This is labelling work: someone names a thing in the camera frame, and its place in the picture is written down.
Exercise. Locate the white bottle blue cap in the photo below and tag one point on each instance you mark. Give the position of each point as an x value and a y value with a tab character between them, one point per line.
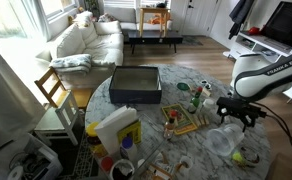
128	149

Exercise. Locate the white small chair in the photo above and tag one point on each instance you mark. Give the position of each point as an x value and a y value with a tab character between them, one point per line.
57	123

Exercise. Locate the black coffee table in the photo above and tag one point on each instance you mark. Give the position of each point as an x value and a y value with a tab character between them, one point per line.
154	37

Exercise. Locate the white paper bag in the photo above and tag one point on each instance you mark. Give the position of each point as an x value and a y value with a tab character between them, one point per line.
108	128

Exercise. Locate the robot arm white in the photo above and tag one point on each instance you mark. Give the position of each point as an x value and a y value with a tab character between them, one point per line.
254	78

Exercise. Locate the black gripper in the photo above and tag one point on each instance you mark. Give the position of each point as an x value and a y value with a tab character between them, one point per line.
239	109

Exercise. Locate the grey patterned blanket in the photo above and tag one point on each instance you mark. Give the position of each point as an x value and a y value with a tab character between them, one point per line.
71	64

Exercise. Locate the dark blue cardboard box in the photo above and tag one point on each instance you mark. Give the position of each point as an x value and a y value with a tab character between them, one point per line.
136	85

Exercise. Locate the wooden stool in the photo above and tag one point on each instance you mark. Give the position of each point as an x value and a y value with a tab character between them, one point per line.
160	17

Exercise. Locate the television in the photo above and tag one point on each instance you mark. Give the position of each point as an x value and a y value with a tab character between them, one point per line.
279	25

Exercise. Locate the transparent plastic bucket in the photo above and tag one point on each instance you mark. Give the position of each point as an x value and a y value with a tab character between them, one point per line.
223	140

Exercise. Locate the green round lid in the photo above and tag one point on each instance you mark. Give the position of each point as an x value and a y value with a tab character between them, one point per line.
183	86

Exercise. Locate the yellow green card box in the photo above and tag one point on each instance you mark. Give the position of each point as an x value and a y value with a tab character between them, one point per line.
184	122

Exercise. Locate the wooden chair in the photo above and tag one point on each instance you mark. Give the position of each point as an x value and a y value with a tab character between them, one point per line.
54	91

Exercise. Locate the transparent plastic box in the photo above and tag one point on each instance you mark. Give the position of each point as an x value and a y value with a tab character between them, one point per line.
115	167

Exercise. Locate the white sofa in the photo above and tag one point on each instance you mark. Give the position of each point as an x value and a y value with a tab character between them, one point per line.
103	41

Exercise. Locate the hot sauce bottle red cap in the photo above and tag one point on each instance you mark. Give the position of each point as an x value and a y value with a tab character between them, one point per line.
170	125

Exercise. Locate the green bottle red cap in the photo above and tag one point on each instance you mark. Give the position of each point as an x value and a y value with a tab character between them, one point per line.
195	101

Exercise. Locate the floral cushion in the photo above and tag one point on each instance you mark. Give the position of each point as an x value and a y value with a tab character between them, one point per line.
84	19

